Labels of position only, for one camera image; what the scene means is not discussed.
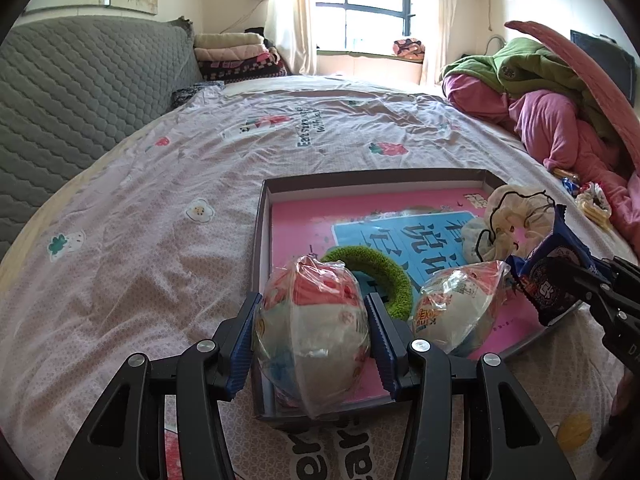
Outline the black television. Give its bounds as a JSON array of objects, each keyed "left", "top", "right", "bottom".
[{"left": 570, "top": 30, "right": 638, "bottom": 106}]

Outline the colourful snack bag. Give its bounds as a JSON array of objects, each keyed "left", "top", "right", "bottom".
[{"left": 575, "top": 181, "right": 612, "bottom": 231}]

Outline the cream folded blanket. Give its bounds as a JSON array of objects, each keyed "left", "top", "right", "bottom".
[{"left": 194, "top": 32, "right": 266, "bottom": 49}]

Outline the grey quilted headboard cover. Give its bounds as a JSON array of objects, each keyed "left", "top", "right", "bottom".
[{"left": 0, "top": 15, "right": 203, "bottom": 261}]

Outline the egg toy blue base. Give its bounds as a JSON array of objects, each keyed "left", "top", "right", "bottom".
[{"left": 252, "top": 254, "right": 372, "bottom": 418}]

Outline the green blanket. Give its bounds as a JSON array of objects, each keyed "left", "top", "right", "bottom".
[{"left": 440, "top": 39, "right": 618, "bottom": 141}]

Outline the dark patterned pillow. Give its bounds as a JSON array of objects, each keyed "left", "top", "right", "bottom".
[{"left": 172, "top": 80, "right": 226, "bottom": 108}]

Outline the pink folded blanket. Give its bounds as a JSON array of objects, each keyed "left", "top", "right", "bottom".
[{"left": 194, "top": 45, "right": 269, "bottom": 62}]

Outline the grey cardboard box pink inside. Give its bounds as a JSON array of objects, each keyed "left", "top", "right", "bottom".
[{"left": 250, "top": 167, "right": 576, "bottom": 431}]

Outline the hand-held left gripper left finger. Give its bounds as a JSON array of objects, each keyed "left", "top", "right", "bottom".
[{"left": 55, "top": 291, "right": 263, "bottom": 480}]

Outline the person's right hand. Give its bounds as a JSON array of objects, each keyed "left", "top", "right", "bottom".
[{"left": 611, "top": 374, "right": 640, "bottom": 418}]

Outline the cream curtain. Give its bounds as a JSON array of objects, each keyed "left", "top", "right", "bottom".
[
  {"left": 265, "top": 0, "right": 318, "bottom": 76},
  {"left": 420, "top": 0, "right": 453, "bottom": 86}
]

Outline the green fuzzy scrunchie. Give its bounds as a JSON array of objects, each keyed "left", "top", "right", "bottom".
[{"left": 320, "top": 246, "right": 413, "bottom": 320}]

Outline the window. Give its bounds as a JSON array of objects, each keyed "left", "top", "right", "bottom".
[{"left": 315, "top": 0, "right": 416, "bottom": 53}]

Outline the pink quilted cover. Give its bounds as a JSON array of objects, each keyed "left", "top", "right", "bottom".
[{"left": 504, "top": 20, "right": 640, "bottom": 161}]

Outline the cream scrunchie with black cord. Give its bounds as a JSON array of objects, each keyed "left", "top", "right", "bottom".
[{"left": 460, "top": 185, "right": 557, "bottom": 266}]

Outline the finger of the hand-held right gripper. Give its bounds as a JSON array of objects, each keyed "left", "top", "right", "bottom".
[
  {"left": 590, "top": 256, "right": 640, "bottom": 286},
  {"left": 517, "top": 259, "right": 621, "bottom": 313}
]

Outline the printed pink bed sheet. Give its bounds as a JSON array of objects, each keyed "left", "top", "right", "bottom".
[{"left": 0, "top": 74, "right": 640, "bottom": 480}]

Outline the dark checked folded blanket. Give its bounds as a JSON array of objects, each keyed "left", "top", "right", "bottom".
[{"left": 197, "top": 50, "right": 293, "bottom": 83}]

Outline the blue snack packet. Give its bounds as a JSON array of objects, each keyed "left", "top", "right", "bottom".
[{"left": 505, "top": 204, "right": 601, "bottom": 328}]

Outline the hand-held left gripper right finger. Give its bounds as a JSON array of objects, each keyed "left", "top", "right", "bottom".
[{"left": 364, "top": 293, "right": 568, "bottom": 480}]

